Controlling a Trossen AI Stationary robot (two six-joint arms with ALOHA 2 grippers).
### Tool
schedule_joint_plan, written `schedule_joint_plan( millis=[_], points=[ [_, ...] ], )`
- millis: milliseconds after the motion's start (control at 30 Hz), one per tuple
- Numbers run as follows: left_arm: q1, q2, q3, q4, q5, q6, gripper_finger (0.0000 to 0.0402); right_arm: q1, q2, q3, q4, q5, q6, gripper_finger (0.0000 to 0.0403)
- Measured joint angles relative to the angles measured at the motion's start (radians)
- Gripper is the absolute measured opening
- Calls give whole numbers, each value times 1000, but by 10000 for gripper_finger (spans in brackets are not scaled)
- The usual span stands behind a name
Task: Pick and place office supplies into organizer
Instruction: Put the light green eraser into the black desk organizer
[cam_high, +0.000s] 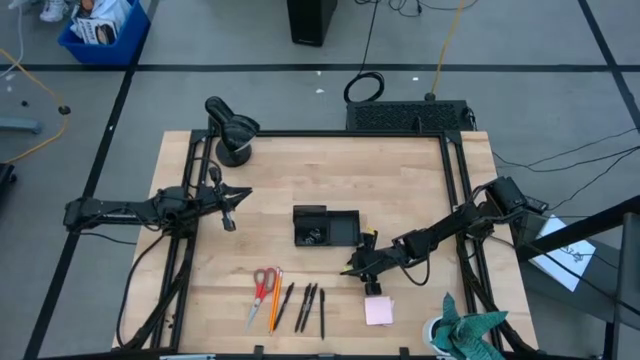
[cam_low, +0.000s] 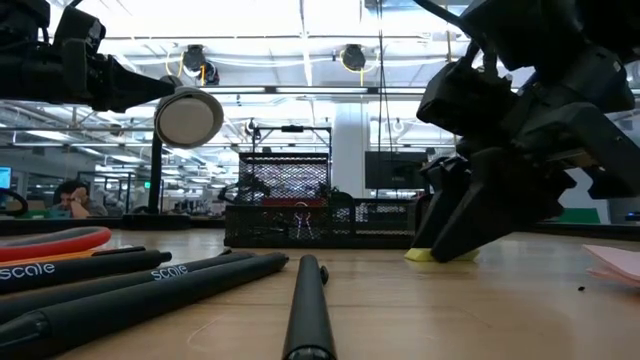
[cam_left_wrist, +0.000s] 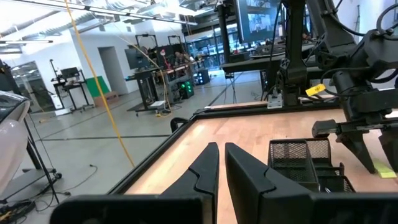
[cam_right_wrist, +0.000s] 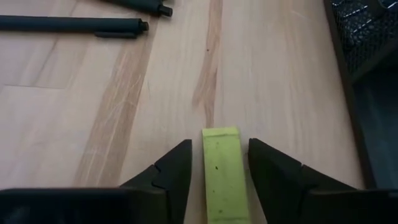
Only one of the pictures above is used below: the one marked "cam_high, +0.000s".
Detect yellow floor cable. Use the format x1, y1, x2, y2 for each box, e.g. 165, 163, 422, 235
429, 0, 467, 101
0, 47, 71, 165

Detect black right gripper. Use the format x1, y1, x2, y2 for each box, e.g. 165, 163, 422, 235
341, 231, 409, 296

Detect grey floor bar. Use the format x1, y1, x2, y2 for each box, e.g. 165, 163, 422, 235
0, 117, 44, 135

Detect black floor object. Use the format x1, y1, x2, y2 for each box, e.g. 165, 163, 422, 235
0, 162, 19, 196

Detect black computer tower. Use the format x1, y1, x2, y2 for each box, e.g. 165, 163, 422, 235
286, 0, 339, 48

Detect papers in blue bin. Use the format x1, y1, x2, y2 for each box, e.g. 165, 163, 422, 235
69, 0, 132, 46

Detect black metal stand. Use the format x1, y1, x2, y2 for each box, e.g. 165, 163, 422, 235
514, 194, 640, 360

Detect person's shoe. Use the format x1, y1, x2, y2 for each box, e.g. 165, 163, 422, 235
38, 0, 69, 23

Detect blue plastic bin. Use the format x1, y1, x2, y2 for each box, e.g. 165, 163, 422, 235
57, 0, 152, 66

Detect pink sticky note pad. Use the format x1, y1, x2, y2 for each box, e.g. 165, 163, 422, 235
363, 295, 395, 327

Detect black mesh-top box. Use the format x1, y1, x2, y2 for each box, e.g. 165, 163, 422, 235
345, 99, 475, 133

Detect black coiled floor cable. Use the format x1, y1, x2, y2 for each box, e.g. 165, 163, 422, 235
343, 0, 386, 105

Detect white paper sheet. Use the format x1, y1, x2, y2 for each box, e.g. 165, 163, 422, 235
528, 214, 597, 293

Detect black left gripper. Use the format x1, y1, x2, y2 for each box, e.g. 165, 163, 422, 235
198, 166, 253, 233

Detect black desk lamp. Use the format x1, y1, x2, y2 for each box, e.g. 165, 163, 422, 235
204, 95, 261, 169

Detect green plant in white pot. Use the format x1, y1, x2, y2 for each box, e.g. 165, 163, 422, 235
422, 292, 510, 360

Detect red-handled scissors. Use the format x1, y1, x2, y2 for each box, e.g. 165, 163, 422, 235
244, 267, 278, 332

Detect black mesh desk organizer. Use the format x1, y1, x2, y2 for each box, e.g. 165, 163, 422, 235
292, 204, 361, 247

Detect orange pencil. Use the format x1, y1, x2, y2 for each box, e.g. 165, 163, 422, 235
268, 267, 282, 335
271, 269, 285, 334

